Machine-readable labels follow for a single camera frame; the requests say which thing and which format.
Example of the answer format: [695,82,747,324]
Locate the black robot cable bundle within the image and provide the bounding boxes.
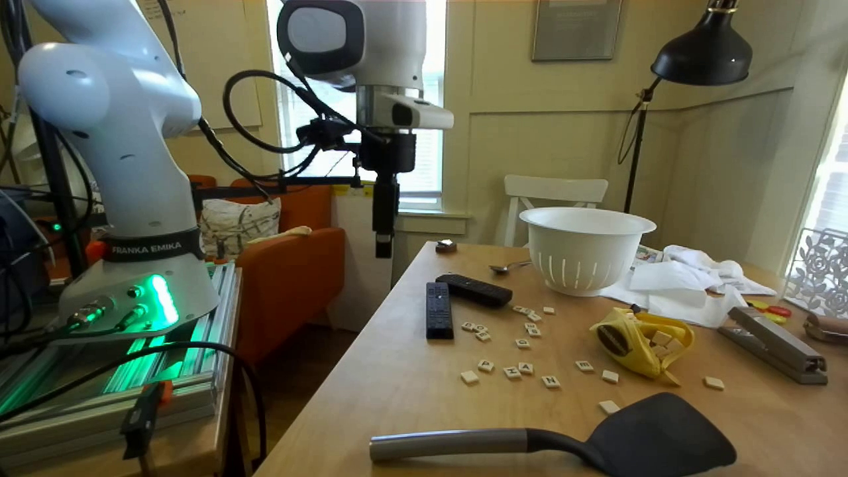
[221,67,376,180]

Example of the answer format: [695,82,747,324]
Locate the rounded black remote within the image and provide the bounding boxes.
[436,272,516,311]

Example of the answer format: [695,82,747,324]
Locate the white plastic colander bowl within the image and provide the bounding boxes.
[516,205,660,299]

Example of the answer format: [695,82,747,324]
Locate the patterned white pillow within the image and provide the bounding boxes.
[196,196,290,264]

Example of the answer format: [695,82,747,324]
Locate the framed wall picture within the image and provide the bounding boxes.
[528,0,629,67]

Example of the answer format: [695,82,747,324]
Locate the metal spoon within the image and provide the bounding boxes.
[487,258,534,279]

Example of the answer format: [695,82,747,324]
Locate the small red yellow object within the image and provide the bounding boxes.
[746,298,796,327]

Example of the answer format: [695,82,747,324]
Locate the grey metal stapler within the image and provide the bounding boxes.
[715,304,833,389]

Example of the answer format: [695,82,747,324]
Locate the white wooden chair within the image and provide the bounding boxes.
[498,172,613,250]

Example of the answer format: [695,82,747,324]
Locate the black button remote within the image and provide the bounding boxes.
[424,279,456,343]

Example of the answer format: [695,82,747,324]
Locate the black platform cable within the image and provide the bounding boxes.
[0,336,270,477]

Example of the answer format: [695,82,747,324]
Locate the white crumpled cloth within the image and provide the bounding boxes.
[608,245,781,332]

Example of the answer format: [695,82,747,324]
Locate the black spatula metal handle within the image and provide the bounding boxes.
[367,389,740,477]

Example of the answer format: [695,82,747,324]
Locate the brown leather object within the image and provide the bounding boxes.
[800,311,848,351]

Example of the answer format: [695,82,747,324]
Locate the orange armchair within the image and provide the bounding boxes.
[188,180,351,367]

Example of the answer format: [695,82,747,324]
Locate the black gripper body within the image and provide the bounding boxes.
[356,129,420,221]

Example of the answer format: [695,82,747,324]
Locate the black orange clamp device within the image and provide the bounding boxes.
[118,378,177,463]

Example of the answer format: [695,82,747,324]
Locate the aluminium robot mounting platform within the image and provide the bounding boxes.
[0,259,244,466]

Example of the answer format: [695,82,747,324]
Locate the black desk lamp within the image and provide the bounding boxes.
[617,0,755,215]

